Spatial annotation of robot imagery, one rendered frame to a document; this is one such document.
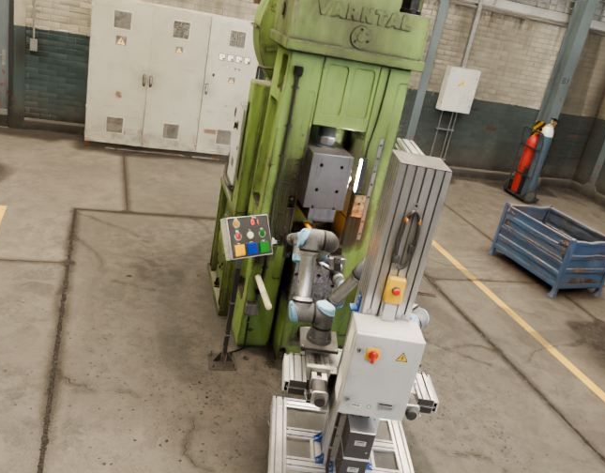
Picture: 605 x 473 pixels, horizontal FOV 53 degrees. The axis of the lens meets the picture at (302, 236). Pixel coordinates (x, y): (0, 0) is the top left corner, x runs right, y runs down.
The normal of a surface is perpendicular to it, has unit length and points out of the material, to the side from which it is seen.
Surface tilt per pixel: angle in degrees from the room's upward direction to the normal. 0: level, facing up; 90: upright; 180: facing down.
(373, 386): 90
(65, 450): 0
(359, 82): 90
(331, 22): 90
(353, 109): 90
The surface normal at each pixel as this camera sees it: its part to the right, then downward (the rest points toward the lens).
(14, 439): 0.18, -0.91
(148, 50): 0.25, 0.41
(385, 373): 0.02, 0.38
